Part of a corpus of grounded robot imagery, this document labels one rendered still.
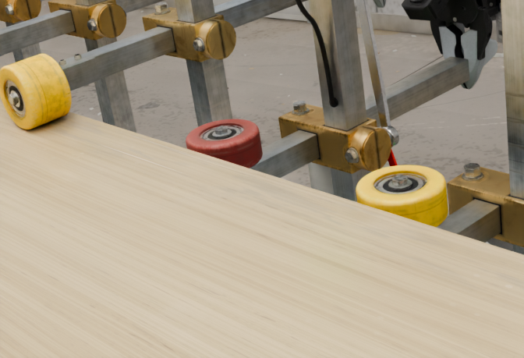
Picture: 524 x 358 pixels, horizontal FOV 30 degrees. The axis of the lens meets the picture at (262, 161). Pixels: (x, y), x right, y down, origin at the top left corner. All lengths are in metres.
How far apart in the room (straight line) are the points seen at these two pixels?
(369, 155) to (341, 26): 0.15
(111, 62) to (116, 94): 0.27
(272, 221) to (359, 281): 0.14
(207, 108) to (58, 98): 0.22
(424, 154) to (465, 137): 0.18
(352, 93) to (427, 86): 0.19
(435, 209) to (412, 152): 2.35
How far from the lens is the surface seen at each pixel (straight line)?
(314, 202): 0.87
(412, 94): 1.24
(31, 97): 1.15
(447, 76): 1.29
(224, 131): 1.04
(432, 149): 3.22
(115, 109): 1.50
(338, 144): 1.10
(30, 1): 1.66
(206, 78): 1.27
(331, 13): 1.06
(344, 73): 1.08
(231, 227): 0.85
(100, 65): 1.23
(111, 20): 1.44
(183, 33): 1.26
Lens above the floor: 1.28
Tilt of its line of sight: 23 degrees down
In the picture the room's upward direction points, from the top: 9 degrees counter-clockwise
